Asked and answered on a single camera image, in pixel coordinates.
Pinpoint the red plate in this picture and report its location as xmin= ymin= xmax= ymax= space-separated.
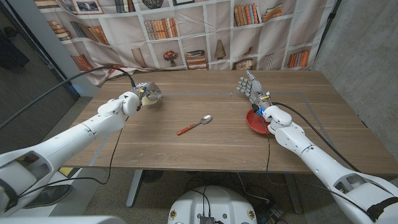
xmin=245 ymin=108 xmax=272 ymax=135

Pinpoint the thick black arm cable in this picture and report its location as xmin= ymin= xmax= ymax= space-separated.
xmin=272 ymin=101 xmax=361 ymax=174
xmin=0 ymin=65 xmax=137 ymax=130

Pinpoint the yellow object under table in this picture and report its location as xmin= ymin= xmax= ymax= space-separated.
xmin=58 ymin=167 xmax=75 ymax=178

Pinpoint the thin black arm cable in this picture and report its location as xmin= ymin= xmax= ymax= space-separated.
xmin=18 ymin=116 xmax=130 ymax=200
xmin=257 ymin=113 xmax=374 ymax=219

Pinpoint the white floor platform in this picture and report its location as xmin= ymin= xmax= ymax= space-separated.
xmin=18 ymin=167 xmax=107 ymax=218

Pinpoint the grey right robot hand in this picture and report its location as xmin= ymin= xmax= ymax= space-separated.
xmin=236 ymin=70 xmax=272 ymax=110

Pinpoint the printed bookshelf backdrop cloth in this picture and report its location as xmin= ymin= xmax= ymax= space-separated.
xmin=32 ymin=0 xmax=338 ymax=88

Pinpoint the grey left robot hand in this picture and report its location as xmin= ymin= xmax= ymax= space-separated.
xmin=132 ymin=81 xmax=162 ymax=103

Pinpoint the black cable behind table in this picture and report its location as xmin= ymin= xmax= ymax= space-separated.
xmin=105 ymin=72 xmax=139 ymax=82

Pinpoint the black backdrop stand pole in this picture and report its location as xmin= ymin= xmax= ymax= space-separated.
xmin=316 ymin=0 xmax=343 ymax=58

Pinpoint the black round floor fan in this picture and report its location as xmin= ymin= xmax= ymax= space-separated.
xmin=141 ymin=170 xmax=164 ymax=184

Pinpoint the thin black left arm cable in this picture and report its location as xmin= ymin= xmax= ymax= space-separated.
xmin=18 ymin=116 xmax=130 ymax=200

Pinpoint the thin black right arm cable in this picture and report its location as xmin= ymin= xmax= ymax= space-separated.
xmin=257 ymin=113 xmax=374 ymax=219

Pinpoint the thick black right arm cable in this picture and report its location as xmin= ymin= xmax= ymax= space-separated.
xmin=272 ymin=101 xmax=361 ymax=174

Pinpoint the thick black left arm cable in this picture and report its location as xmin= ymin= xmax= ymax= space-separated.
xmin=0 ymin=65 xmax=137 ymax=130

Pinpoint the spoon with red-brown handle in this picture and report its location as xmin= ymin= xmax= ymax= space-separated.
xmin=176 ymin=114 xmax=213 ymax=136

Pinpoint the white table leg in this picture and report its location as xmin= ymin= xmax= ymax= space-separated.
xmin=126 ymin=169 xmax=144 ymax=208

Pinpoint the grey table leg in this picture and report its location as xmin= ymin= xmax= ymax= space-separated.
xmin=284 ymin=173 xmax=304 ymax=215

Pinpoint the white robot torso base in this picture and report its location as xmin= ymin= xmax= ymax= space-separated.
xmin=167 ymin=185 xmax=258 ymax=224

